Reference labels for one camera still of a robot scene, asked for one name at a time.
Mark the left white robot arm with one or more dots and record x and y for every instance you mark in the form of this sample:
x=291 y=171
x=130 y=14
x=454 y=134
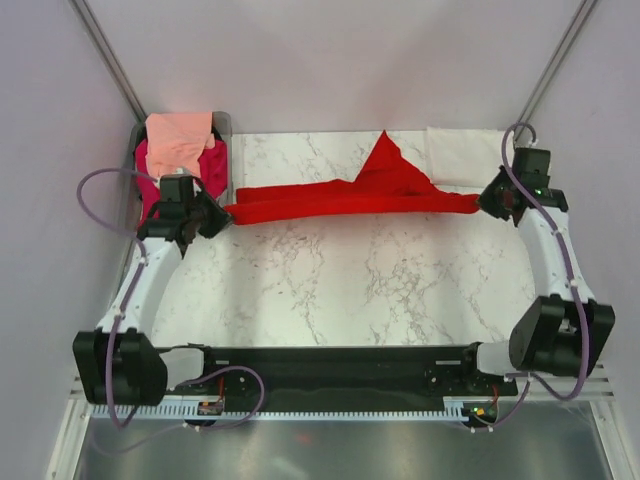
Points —
x=116 y=361

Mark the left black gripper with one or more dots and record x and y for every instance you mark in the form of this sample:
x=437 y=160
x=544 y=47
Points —
x=221 y=218

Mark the grey plastic bin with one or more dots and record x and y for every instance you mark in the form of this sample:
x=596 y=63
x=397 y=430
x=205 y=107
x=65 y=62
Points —
x=223 y=200

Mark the white slotted cable duct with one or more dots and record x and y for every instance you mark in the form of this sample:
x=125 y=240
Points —
x=202 y=408

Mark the aluminium frame post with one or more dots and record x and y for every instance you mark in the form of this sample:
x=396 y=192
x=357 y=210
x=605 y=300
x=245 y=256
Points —
x=559 y=56
x=96 y=34

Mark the left aluminium frame post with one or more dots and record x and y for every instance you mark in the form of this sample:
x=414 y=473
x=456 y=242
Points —
x=96 y=34

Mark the folded white t shirt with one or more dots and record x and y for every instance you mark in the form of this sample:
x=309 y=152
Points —
x=464 y=157

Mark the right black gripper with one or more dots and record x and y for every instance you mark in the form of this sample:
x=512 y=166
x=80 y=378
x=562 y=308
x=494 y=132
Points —
x=486 y=200

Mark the peach t shirt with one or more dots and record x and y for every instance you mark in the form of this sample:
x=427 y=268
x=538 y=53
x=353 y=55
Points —
x=177 y=141

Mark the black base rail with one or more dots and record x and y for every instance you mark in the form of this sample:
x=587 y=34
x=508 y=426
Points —
x=395 y=376

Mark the red t shirt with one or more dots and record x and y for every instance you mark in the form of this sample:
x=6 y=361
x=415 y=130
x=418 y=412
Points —
x=386 y=183

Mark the right aluminium frame post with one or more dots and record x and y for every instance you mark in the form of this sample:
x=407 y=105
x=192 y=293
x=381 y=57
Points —
x=559 y=56

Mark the magenta t shirt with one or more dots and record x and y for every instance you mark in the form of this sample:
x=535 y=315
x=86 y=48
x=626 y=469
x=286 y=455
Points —
x=213 y=168

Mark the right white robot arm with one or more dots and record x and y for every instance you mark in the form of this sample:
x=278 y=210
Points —
x=565 y=329

